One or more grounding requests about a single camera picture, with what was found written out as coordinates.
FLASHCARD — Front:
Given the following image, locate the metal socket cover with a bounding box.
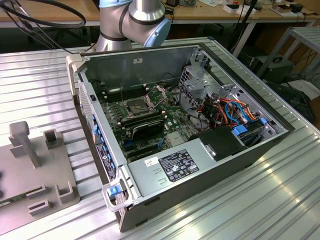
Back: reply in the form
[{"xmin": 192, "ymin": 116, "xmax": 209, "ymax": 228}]
[{"xmin": 144, "ymin": 84, "xmax": 168, "ymax": 109}]

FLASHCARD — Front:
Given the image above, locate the CPU socket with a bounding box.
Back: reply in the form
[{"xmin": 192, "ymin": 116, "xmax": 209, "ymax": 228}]
[{"xmin": 119, "ymin": 95, "xmax": 158, "ymax": 119}]

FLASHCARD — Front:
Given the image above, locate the black graphics card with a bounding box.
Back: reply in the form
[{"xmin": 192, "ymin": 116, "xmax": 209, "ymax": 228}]
[{"xmin": 129, "ymin": 120, "xmax": 166, "ymax": 141}]

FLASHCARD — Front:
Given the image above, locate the green motherboard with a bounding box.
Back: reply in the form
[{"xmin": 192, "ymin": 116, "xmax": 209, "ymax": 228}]
[{"xmin": 96, "ymin": 83, "xmax": 201, "ymax": 163}]

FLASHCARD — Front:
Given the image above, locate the black RAM slot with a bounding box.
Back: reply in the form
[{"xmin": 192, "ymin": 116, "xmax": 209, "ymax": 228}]
[
  {"xmin": 119, "ymin": 114, "xmax": 167, "ymax": 127},
  {"xmin": 101, "ymin": 84, "xmax": 146, "ymax": 95},
  {"xmin": 103, "ymin": 86, "xmax": 147, "ymax": 98},
  {"xmin": 118, "ymin": 112, "xmax": 166, "ymax": 125},
  {"xmin": 104, "ymin": 89, "xmax": 148, "ymax": 101},
  {"xmin": 106, "ymin": 91, "xmax": 149, "ymax": 103}
]

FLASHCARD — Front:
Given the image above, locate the silver chipset heatsink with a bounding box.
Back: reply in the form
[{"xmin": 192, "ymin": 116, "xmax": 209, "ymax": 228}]
[{"xmin": 165, "ymin": 131, "xmax": 186, "ymax": 148}]

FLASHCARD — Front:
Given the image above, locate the black expansion slot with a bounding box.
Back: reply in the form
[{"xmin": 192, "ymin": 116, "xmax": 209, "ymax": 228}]
[{"xmin": 124, "ymin": 143, "xmax": 160, "ymax": 154}]

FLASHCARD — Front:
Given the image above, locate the blue expansion slot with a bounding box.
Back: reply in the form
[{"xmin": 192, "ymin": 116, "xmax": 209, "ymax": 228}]
[{"xmin": 121, "ymin": 139, "xmax": 138, "ymax": 149}]

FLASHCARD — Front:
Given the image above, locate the silver metal drive cage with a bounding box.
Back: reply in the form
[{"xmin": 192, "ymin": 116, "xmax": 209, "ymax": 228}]
[{"xmin": 178, "ymin": 46, "xmax": 241, "ymax": 111}]

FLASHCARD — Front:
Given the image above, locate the silver power supply unit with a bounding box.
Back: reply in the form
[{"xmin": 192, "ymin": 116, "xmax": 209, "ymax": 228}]
[{"xmin": 126, "ymin": 136, "xmax": 219, "ymax": 199}]

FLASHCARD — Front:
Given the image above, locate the black plastic fan shroud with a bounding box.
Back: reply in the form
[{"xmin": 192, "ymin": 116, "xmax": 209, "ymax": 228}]
[{"xmin": 187, "ymin": 126, "xmax": 249, "ymax": 162}]

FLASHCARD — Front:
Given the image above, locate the hard disk in blue carrier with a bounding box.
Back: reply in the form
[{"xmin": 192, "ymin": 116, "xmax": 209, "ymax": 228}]
[{"xmin": 231, "ymin": 117, "xmax": 268, "ymax": 149}]

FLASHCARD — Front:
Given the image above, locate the open PC case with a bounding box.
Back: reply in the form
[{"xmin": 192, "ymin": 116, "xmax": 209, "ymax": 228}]
[{"xmin": 65, "ymin": 42, "xmax": 296, "ymax": 233}]

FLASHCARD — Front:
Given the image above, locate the blue plastic latch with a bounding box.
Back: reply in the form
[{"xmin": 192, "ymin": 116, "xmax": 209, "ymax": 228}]
[{"xmin": 106, "ymin": 184, "xmax": 124, "ymax": 200}]

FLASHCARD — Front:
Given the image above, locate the wooden desk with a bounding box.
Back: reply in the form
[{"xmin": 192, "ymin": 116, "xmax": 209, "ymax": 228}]
[{"xmin": 0, "ymin": 0, "xmax": 320, "ymax": 29}]

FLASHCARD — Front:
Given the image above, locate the grey parts rack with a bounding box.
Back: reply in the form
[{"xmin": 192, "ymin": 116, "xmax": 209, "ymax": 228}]
[{"xmin": 0, "ymin": 120, "xmax": 81, "ymax": 237}]

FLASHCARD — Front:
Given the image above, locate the dark flat panel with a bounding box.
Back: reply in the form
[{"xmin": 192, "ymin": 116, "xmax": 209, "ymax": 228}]
[{"xmin": 266, "ymin": 81, "xmax": 316, "ymax": 124}]

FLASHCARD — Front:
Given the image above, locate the white cardboard box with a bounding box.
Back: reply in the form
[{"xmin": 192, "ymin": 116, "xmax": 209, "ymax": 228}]
[{"xmin": 223, "ymin": 3, "xmax": 258, "ymax": 15}]

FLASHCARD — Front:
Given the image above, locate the green RAM stick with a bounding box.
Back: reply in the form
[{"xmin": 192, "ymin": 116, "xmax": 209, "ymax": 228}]
[{"xmin": 0, "ymin": 193, "xmax": 29, "ymax": 208}]

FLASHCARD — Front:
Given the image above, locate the black power adaptor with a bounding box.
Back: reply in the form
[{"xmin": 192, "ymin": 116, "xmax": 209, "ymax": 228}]
[{"xmin": 291, "ymin": 2, "xmax": 305, "ymax": 14}]

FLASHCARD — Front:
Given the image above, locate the orange wire bundle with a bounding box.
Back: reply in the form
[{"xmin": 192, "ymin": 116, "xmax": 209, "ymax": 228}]
[{"xmin": 197, "ymin": 98, "xmax": 259, "ymax": 127}]

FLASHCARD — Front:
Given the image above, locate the blue data wire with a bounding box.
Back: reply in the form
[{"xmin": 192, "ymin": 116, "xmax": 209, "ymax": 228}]
[{"xmin": 224, "ymin": 99, "xmax": 250, "ymax": 124}]

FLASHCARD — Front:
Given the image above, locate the pale grey case handle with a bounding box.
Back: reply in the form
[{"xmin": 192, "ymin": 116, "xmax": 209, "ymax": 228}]
[
  {"xmin": 65, "ymin": 54, "xmax": 88, "ymax": 97},
  {"xmin": 101, "ymin": 178, "xmax": 133, "ymax": 213}
]

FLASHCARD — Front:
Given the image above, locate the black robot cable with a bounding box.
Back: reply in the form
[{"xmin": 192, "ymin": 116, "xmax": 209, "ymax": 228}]
[{"xmin": 0, "ymin": 1, "xmax": 87, "ymax": 51}]

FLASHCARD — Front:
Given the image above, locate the black box with handle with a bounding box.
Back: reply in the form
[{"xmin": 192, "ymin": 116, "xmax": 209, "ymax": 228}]
[{"xmin": 254, "ymin": 55, "xmax": 295, "ymax": 85}]

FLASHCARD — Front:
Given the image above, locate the grey metal shelf frame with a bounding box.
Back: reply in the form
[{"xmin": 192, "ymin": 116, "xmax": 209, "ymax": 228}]
[{"xmin": 256, "ymin": 26, "xmax": 320, "ymax": 79}]

